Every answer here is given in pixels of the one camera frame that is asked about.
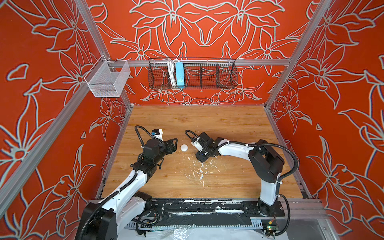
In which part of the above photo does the white round charging case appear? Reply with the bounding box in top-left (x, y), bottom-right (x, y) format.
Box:
top-left (180, 144), bottom-right (188, 152)

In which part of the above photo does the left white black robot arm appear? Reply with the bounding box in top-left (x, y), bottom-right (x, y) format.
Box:
top-left (75, 129), bottom-right (178, 240)

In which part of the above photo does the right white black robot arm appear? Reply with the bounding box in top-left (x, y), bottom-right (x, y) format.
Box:
top-left (185, 130), bottom-right (299, 216)

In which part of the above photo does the light blue power strip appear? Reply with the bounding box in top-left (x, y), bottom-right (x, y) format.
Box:
top-left (175, 62), bottom-right (185, 89)

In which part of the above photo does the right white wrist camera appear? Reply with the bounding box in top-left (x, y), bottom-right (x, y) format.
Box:
top-left (191, 139), bottom-right (203, 152)

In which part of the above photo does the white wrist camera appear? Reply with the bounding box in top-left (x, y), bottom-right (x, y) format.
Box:
top-left (191, 139), bottom-right (203, 152)
top-left (151, 129), bottom-right (163, 141)

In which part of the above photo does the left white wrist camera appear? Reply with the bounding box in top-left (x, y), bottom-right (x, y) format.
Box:
top-left (151, 129), bottom-right (163, 141)

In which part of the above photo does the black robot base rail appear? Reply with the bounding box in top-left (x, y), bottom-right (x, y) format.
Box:
top-left (131, 197), bottom-right (286, 232)

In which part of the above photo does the black wire wall basket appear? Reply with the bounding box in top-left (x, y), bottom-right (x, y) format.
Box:
top-left (148, 57), bottom-right (238, 90)

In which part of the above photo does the white coiled cable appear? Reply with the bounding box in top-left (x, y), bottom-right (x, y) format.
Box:
top-left (166, 59), bottom-right (178, 87)

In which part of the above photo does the clear plastic wall bin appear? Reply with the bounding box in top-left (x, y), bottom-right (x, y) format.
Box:
top-left (85, 56), bottom-right (131, 98)

